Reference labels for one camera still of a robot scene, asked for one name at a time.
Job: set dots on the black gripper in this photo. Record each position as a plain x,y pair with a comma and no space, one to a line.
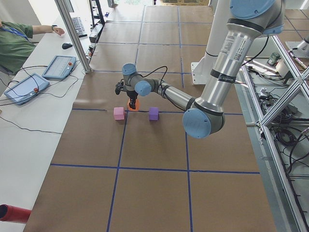
132,94

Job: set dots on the orange foam block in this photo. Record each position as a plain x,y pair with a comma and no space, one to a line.
137,106

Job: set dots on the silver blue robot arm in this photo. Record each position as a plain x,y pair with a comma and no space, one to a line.
237,24

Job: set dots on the person's hand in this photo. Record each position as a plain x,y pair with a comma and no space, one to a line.
59,31

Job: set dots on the pink foam block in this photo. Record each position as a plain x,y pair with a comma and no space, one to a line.
119,113

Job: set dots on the purple foam block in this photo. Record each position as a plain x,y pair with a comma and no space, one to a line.
153,113

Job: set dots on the black orange power strip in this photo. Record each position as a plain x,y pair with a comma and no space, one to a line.
90,52

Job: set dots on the brown paper table cover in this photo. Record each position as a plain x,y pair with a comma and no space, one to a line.
141,175

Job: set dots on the far blue teach pendant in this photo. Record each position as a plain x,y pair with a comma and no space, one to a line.
60,67

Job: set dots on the blue teach pendant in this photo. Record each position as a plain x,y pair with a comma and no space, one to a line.
27,89
60,67

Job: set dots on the black computer mouse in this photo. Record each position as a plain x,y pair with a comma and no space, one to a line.
66,45

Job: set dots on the black keyboard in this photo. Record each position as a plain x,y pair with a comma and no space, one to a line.
79,27

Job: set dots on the near blue teach pendant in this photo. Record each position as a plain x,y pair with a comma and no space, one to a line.
27,89

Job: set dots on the person in green shirt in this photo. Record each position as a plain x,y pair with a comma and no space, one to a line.
15,44

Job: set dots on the red cylinder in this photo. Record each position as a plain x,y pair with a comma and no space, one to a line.
9,213

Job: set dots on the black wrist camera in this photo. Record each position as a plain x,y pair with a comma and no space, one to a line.
120,86

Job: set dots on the aluminium frame post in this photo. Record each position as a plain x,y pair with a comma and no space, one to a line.
64,12

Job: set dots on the aluminium side frame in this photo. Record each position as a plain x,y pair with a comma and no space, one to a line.
276,99

